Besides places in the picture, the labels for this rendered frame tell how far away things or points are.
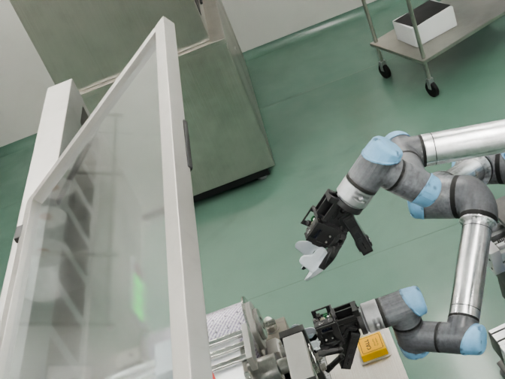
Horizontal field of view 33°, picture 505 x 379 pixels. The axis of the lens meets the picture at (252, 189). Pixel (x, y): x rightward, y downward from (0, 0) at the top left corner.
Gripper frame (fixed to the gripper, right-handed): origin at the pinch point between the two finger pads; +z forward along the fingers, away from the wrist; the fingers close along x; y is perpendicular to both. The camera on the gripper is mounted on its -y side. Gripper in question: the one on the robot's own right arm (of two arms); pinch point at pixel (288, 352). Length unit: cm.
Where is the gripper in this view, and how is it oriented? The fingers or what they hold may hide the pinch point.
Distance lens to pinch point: 212.1
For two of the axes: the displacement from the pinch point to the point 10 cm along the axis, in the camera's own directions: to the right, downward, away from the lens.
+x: 1.1, 5.0, -8.6
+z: -9.3, 3.5, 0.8
